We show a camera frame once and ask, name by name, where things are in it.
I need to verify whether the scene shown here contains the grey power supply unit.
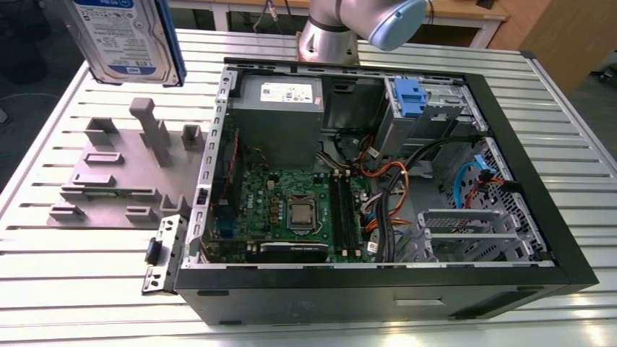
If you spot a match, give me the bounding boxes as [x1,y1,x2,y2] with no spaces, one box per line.
[226,74,325,171]

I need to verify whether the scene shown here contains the black cable bundle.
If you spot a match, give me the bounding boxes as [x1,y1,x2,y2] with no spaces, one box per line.
[373,135,483,263]

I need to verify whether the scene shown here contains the green motherboard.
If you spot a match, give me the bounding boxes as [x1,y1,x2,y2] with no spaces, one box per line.
[207,168,381,263]

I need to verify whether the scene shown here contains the brown wooden cabinet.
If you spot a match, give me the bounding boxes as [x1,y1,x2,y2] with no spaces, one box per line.
[489,0,617,95]

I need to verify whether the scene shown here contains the hard disk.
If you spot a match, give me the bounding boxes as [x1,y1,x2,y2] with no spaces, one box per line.
[62,0,188,89]

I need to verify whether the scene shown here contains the black open PC case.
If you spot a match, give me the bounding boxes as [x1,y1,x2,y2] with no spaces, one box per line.
[172,56,601,325]

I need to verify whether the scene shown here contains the metal disk bay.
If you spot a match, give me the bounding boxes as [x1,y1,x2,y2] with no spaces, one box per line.
[415,207,549,263]

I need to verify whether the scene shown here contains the orange red power wire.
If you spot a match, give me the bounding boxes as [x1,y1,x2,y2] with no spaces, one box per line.
[475,169,525,198]

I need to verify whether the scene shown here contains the green RAM stick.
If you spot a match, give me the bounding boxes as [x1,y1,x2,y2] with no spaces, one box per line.
[80,190,135,200]

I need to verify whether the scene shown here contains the wooden desk white frame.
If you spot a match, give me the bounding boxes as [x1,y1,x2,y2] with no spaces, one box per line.
[192,0,512,50]

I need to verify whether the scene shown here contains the blue VGA port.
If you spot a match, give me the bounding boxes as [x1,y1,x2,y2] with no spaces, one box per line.
[146,237,164,267]

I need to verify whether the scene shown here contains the grey parts rack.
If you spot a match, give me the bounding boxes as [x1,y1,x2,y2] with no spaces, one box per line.
[46,97,214,231]

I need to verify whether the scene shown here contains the blue SATA wire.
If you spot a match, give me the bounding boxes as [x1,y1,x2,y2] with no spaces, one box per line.
[452,154,487,210]

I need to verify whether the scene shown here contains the silver CPU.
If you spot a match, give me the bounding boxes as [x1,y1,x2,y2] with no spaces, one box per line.
[288,202,315,223]

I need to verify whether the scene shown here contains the orange yellow wire bundle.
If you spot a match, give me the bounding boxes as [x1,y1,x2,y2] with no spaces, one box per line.
[359,160,413,232]

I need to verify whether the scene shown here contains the metal slot retention bracket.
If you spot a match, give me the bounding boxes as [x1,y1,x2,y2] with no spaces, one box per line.
[142,213,191,296]

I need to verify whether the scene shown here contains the black CPU socket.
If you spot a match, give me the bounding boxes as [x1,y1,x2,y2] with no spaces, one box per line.
[284,193,323,238]

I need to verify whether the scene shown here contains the black graphics card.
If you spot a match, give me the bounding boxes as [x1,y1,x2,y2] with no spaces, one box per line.
[246,240,333,264]

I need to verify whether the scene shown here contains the metal optical drive cage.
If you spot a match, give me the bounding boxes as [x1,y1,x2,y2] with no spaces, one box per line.
[375,75,488,160]

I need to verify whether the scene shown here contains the black RAM slot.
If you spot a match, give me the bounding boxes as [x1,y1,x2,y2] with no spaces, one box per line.
[329,171,345,257]
[340,171,357,257]
[333,171,351,257]
[345,171,363,257]

